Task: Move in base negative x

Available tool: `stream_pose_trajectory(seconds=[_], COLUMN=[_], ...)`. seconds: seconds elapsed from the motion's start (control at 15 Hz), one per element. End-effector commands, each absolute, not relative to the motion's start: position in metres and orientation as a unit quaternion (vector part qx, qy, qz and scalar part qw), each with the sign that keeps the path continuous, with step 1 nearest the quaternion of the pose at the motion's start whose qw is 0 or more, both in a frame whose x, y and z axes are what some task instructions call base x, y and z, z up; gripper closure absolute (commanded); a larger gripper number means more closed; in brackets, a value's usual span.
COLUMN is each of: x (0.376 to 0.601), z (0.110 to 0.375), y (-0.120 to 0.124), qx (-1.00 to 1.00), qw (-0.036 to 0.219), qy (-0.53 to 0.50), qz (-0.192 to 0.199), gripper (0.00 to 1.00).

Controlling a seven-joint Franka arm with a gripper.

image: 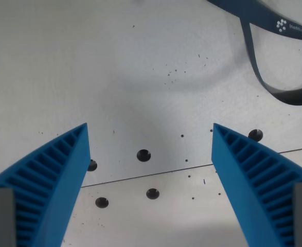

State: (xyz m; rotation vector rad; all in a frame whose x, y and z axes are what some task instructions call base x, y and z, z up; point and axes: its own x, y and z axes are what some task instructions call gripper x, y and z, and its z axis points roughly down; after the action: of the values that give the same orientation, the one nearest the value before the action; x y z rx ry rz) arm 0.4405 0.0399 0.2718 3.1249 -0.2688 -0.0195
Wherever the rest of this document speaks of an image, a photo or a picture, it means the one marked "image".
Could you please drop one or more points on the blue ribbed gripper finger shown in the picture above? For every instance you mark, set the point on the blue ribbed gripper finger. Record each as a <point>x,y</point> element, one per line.
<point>50,180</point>
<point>246,185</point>

